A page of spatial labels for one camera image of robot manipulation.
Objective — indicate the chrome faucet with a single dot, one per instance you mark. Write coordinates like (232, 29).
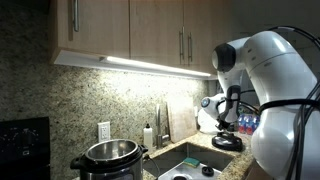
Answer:
(159, 130)

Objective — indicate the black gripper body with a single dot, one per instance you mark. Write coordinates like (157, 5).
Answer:
(233, 103)

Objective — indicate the light wooden upper cabinet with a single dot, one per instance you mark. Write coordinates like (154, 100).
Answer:
(150, 26)

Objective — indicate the white soap bottle black cap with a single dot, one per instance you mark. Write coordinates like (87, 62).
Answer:
(148, 138)

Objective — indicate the white wall outlet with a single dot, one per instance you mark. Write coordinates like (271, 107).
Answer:
(196, 111)
(103, 131)

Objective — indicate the stainless steel sink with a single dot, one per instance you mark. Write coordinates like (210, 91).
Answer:
(173, 160)

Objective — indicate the white plastic bag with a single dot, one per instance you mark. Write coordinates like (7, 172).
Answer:
(206, 126)

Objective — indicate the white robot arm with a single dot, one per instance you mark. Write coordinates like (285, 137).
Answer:
(283, 66)

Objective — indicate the wooden cutting board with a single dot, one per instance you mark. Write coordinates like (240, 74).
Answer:
(181, 120)

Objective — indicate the stainless steel pressure cooker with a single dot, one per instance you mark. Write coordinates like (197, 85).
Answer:
(110, 160)

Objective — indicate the black stove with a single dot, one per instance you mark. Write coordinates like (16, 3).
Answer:
(23, 146)

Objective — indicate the green sponge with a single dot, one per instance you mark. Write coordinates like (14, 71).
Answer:
(191, 162)

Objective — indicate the black round sink stopper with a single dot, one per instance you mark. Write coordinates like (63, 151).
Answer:
(207, 171)

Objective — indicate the dark brown lower cabinet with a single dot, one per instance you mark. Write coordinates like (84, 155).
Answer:
(255, 171)

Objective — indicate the under-cabinet light strip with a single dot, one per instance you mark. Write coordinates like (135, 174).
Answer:
(153, 66)

